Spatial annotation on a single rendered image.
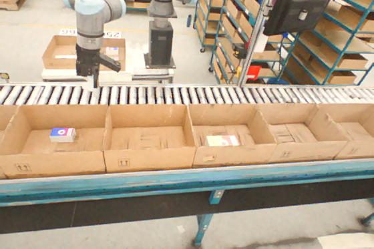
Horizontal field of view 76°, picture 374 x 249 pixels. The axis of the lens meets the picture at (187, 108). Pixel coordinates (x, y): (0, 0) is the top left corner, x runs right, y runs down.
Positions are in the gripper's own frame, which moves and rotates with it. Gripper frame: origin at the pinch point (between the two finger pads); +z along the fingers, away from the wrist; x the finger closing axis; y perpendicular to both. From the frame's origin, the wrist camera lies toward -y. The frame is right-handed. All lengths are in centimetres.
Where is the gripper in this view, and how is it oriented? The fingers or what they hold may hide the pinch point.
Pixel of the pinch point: (97, 90)
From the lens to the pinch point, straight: 107.7
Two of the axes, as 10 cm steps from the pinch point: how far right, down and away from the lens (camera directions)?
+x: 2.3, 6.2, -7.5
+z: -2.1, 7.9, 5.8
